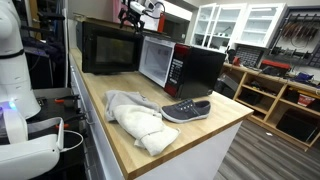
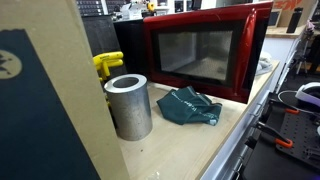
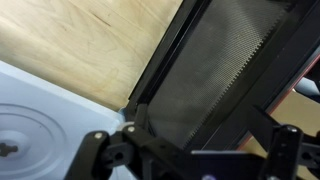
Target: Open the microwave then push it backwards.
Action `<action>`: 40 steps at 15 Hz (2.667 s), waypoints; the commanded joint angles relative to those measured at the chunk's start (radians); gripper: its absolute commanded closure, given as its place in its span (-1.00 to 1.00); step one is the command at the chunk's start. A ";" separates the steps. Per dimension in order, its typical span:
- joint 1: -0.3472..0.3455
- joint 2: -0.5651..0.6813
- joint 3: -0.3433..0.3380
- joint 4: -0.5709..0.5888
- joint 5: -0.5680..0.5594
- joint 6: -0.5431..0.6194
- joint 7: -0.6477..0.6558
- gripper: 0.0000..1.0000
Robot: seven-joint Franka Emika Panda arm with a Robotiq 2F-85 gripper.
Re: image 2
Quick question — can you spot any red and black microwave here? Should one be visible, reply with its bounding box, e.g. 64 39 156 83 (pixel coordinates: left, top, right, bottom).
114 1 273 103

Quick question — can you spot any dark green cloth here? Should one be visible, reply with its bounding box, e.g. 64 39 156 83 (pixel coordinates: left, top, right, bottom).
157 86 222 126

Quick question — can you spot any grey metal cylinder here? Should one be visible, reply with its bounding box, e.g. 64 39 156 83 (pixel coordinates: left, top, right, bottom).
104 74 153 141

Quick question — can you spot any yellow clamp tool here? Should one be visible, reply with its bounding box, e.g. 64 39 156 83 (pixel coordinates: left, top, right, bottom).
92 51 125 108

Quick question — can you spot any grey folded towel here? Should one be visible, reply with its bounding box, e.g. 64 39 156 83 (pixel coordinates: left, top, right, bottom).
255 51 273 76

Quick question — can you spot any large cardboard box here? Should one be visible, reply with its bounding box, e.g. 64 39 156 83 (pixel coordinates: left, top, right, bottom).
0 0 129 180

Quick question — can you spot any black perforated board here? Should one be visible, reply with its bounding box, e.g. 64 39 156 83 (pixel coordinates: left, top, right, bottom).
276 113 320 170

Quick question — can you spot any white VR headset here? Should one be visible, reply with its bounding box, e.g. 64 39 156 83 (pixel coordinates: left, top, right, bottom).
277 81 320 108

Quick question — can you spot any black water bottle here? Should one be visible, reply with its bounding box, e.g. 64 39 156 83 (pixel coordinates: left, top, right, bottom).
287 7 303 34

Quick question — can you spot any orange handled black clamp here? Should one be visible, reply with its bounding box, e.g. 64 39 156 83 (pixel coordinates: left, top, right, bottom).
254 121 293 148

